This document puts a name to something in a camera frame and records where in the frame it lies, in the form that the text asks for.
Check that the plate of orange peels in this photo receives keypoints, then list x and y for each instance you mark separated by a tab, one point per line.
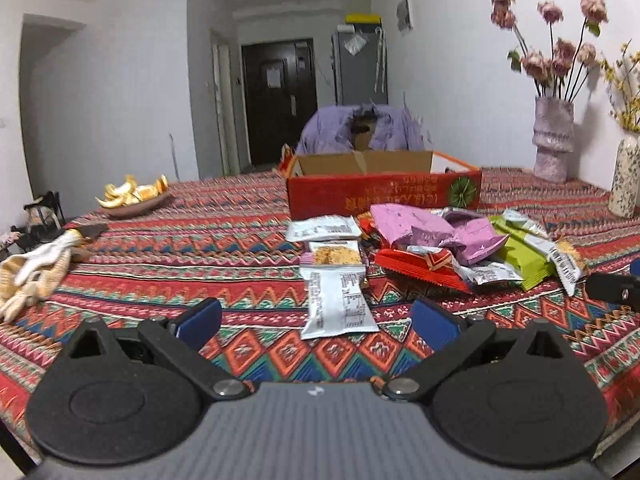
131	199

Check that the red snack bag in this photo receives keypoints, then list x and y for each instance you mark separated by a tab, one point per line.
434	267

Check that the speckled white vase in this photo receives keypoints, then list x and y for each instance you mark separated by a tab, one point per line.
625	185

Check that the dried pink roses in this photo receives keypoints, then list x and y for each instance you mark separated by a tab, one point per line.
562	70

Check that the green white snack packet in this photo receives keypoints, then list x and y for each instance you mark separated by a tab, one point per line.
568	263

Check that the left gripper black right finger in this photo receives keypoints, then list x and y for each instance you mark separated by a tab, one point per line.
514	397

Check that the grey cabinet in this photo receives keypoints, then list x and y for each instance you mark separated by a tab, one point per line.
359	65

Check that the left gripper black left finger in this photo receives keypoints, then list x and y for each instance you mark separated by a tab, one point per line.
119	396

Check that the yellow box on cabinet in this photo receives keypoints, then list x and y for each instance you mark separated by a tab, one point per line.
363	19

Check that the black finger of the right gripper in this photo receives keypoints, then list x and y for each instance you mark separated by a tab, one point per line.
622	289

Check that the brown chair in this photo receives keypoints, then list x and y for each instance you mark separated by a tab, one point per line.
362	130

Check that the white snack packet back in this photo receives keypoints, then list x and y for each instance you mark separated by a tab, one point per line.
319	229

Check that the colourful patterned tablecloth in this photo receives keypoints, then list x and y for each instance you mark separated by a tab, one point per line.
225	239

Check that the silver snack packet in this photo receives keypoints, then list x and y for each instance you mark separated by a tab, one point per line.
487	272

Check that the cream knitted cloth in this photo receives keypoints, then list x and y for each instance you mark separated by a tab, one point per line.
33	277

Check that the yellow flower branches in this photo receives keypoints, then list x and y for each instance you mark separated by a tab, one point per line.
621	78

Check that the pink snack bag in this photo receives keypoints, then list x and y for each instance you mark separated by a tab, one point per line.
402	225
473	238

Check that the red cardboard box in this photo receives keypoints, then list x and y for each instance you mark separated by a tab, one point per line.
350	183

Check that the dark entrance door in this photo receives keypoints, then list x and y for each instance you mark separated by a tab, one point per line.
280	95

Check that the cookie snack packet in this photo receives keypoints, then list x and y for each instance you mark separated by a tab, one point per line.
332	253

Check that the purple jacket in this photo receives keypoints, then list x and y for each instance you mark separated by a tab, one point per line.
342	129

